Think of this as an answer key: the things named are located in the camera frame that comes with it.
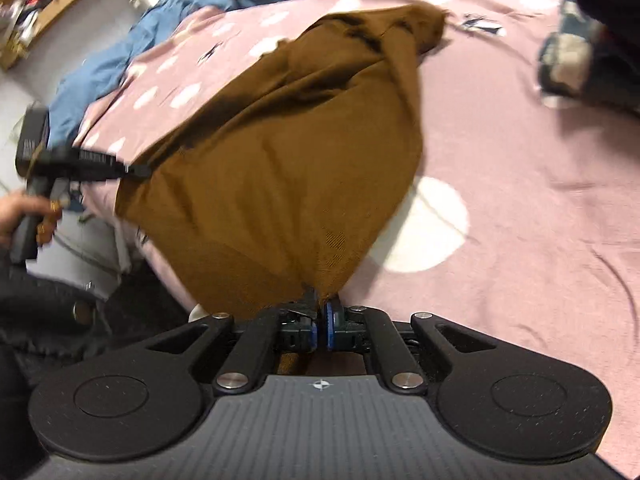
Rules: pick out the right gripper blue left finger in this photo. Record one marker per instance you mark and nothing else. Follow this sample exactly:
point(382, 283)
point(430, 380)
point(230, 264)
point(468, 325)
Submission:
point(298, 328)

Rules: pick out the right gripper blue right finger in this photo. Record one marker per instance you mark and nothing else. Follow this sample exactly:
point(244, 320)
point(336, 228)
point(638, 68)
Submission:
point(346, 328)

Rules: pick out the brown knit sweater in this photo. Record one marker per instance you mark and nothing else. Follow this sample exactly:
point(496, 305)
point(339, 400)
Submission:
point(283, 181)

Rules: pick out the striped folded clothes stack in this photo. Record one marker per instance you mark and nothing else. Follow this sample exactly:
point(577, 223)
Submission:
point(584, 60)

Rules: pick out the person left hand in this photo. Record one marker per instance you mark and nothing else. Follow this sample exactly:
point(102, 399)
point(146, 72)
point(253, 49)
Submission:
point(15, 206)

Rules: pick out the blue garment pile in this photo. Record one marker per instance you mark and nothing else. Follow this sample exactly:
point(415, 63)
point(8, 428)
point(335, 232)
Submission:
point(102, 72)

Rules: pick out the pink polka dot bedsheet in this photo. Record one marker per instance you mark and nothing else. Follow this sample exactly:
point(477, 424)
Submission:
point(524, 221)

